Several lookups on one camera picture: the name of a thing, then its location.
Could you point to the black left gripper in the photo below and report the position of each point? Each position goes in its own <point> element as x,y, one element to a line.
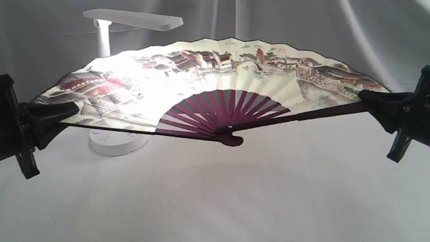
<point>28,125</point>

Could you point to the painted paper folding fan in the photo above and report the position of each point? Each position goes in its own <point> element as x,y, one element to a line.
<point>206,89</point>

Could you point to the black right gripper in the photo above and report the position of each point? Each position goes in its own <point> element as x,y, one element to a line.
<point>406,113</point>

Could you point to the grey backdrop curtain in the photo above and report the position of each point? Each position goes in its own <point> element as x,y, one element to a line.
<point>41,40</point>

